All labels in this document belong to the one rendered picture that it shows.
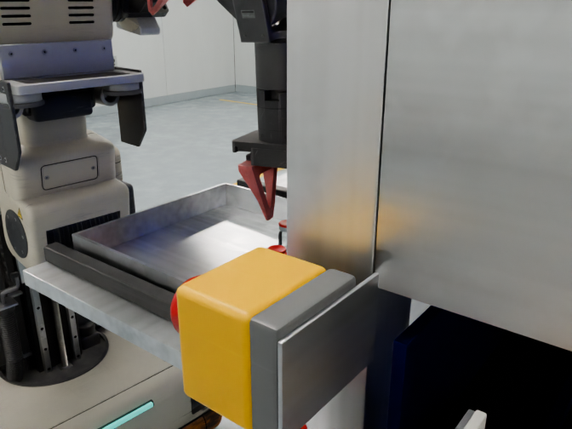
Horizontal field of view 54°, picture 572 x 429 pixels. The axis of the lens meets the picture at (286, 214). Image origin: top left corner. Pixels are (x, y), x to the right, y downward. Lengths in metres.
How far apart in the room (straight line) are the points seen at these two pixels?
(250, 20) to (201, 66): 6.97
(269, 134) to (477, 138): 0.36
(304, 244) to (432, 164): 0.10
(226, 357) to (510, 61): 0.20
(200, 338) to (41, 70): 0.91
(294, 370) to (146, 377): 1.26
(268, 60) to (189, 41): 6.80
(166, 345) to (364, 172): 0.29
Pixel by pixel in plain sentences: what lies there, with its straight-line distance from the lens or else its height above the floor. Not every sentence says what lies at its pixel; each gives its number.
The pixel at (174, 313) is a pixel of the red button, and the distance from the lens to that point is 0.35.
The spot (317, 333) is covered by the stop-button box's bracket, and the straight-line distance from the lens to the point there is 0.29.
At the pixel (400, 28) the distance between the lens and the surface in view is 0.30.
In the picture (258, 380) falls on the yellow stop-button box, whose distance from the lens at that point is 0.29.
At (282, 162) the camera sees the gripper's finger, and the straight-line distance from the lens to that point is 0.61.
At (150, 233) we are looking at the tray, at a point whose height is 0.88.
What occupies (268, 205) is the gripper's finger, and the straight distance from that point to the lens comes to 0.67.
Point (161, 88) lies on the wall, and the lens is 7.12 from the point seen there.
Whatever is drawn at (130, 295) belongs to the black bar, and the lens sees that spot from 0.61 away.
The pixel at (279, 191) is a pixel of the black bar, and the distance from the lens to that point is 0.88.
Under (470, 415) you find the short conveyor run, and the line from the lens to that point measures 0.33.
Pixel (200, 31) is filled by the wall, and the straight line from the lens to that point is 7.53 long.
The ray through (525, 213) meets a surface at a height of 1.08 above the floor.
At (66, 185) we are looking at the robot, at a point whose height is 0.81.
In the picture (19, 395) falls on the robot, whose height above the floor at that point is 0.28.
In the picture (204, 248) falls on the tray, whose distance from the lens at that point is 0.72.
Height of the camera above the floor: 1.17
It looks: 21 degrees down
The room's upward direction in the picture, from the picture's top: straight up
